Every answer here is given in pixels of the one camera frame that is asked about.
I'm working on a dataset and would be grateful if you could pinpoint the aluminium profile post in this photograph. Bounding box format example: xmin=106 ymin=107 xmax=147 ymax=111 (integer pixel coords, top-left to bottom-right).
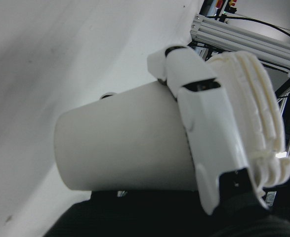
xmin=189 ymin=12 xmax=290 ymax=76

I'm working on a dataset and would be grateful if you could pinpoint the teach pendant with red button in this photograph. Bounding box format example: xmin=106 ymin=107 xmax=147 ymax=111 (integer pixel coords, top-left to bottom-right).
xmin=199 ymin=0 xmax=238 ymax=20

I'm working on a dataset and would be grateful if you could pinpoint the long black cable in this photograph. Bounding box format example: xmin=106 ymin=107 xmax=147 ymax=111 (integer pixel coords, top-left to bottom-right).
xmin=223 ymin=13 xmax=290 ymax=46

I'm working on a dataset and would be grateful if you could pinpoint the white paper cup with lid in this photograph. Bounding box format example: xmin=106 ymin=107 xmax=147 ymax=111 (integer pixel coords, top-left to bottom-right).
xmin=54 ymin=50 xmax=290 ymax=196

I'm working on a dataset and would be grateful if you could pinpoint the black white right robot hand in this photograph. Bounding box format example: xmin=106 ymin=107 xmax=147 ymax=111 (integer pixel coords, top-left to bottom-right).
xmin=43 ymin=45 xmax=290 ymax=237

